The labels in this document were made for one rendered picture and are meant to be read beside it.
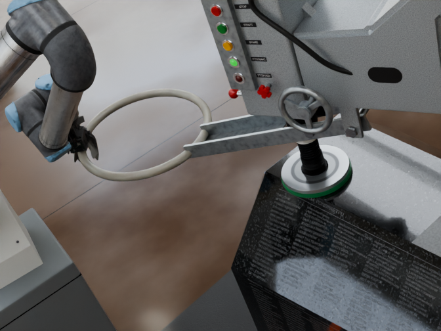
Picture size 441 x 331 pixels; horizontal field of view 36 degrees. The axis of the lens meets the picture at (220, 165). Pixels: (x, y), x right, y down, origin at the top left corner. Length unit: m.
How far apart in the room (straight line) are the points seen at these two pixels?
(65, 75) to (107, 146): 2.53
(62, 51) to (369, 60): 0.74
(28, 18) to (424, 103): 0.98
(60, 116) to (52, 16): 0.35
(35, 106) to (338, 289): 1.11
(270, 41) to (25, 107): 0.90
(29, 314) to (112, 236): 1.40
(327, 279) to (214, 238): 1.36
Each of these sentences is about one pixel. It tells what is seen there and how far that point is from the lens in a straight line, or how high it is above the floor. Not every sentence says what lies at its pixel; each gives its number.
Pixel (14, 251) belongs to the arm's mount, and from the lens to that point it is 2.24.
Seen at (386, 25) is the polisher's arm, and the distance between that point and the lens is 1.61.
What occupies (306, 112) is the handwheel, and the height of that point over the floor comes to 1.23.
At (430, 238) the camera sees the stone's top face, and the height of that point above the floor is 0.85.
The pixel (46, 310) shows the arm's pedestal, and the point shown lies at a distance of 2.29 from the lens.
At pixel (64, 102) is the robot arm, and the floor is 1.37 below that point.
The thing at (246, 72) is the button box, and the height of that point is 1.31.
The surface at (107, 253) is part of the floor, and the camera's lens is 3.53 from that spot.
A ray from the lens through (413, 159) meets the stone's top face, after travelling 2.13.
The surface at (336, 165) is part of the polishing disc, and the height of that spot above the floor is 0.88.
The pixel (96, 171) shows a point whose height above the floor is 0.96.
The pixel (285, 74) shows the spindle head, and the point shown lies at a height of 1.30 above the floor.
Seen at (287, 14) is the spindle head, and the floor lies 1.46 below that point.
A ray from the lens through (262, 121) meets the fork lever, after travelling 2.18.
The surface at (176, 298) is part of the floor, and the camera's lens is 3.15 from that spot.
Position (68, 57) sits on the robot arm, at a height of 1.53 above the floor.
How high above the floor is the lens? 2.23
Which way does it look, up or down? 37 degrees down
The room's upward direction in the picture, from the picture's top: 21 degrees counter-clockwise
